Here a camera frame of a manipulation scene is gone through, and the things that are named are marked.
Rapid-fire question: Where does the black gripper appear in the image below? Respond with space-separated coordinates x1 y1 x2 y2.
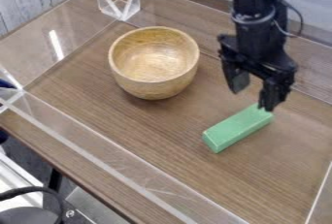
219 34 298 112

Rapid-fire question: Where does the green rectangular block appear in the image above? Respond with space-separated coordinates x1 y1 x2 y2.
203 105 274 153

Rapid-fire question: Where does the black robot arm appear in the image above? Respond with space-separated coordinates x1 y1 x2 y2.
219 0 298 112

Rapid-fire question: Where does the brown wooden bowl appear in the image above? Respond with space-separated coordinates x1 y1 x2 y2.
108 26 200 100

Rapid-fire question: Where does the black table leg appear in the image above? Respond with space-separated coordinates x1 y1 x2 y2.
49 169 63 192

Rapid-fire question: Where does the blue object at edge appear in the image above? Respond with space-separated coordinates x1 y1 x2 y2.
0 79 17 89

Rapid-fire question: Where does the clear acrylic tray wall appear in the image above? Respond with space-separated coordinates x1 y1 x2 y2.
0 0 332 224

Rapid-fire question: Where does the grey metal bracket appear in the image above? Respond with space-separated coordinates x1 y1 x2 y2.
43 193 97 224

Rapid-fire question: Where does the black cable loop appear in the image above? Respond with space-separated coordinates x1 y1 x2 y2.
0 186 66 224

